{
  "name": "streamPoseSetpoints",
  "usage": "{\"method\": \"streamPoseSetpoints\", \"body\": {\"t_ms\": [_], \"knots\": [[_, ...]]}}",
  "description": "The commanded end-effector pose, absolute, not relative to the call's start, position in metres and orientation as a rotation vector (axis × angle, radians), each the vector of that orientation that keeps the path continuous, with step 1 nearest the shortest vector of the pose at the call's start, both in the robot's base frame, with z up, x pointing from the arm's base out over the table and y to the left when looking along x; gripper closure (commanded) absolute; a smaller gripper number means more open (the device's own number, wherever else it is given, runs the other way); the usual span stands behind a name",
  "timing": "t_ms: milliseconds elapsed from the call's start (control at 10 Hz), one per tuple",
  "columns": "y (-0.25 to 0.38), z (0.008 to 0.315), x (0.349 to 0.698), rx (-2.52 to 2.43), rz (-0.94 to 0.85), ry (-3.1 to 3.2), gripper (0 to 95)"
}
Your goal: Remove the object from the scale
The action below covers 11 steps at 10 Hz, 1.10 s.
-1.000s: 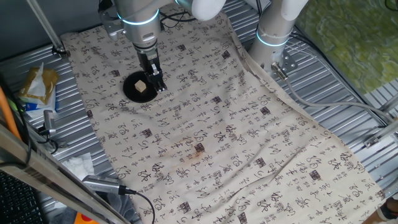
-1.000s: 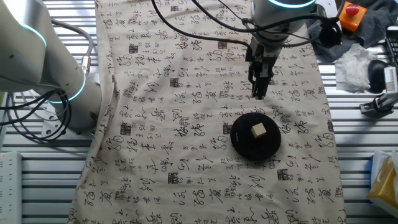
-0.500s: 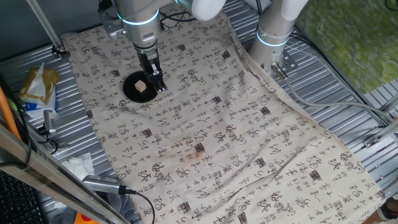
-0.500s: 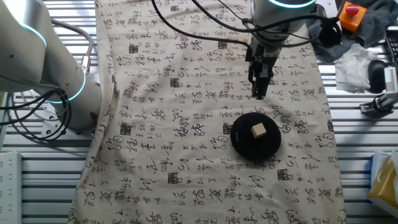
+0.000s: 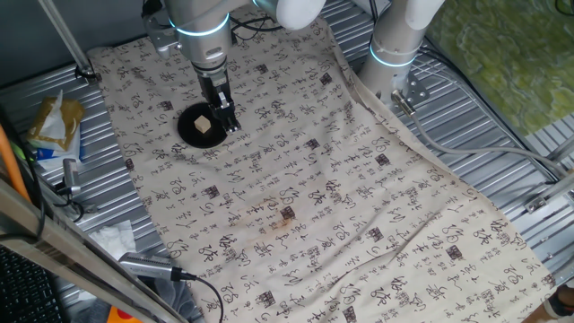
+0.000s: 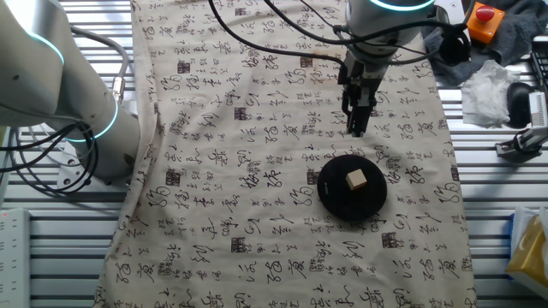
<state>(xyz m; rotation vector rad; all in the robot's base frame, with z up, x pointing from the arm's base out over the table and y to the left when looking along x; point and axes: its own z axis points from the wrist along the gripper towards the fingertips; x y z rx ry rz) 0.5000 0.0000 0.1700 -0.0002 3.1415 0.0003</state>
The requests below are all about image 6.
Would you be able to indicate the white power strip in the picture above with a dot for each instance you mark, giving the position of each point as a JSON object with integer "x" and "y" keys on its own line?
{"x": 13, "y": 256}

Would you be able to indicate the black keyboard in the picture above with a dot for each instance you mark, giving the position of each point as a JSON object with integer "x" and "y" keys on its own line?
{"x": 541, "y": 68}

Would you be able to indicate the crumpled white tissue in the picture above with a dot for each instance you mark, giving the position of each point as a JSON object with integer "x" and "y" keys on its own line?
{"x": 486, "y": 96}

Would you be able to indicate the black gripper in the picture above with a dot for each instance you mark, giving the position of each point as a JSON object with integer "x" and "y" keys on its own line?
{"x": 361, "y": 75}

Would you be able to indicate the orange emergency stop button box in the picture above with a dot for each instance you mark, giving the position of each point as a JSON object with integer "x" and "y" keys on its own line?
{"x": 484, "y": 25}

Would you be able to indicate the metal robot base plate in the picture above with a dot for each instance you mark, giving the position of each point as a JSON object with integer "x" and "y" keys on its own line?
{"x": 70, "y": 175}

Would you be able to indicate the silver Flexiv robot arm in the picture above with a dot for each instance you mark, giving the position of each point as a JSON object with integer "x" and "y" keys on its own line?
{"x": 43, "y": 85}

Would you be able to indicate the black round scale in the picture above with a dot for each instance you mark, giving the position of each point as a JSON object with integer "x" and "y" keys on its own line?
{"x": 338, "y": 201}

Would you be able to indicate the beige calligraphy print tablecloth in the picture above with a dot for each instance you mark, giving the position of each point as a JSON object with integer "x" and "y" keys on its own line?
{"x": 257, "y": 214}

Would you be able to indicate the silver depth camera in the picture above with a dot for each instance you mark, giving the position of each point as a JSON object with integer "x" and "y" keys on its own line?
{"x": 538, "y": 109}

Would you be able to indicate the black computer mouse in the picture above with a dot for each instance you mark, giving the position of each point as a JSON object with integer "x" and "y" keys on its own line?
{"x": 519, "y": 104}

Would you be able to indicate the small camera on clamp stand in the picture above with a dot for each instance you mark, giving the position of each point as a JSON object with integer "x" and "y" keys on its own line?
{"x": 520, "y": 147}

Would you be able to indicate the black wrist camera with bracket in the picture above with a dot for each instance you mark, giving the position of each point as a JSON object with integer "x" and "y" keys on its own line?
{"x": 454, "y": 49}

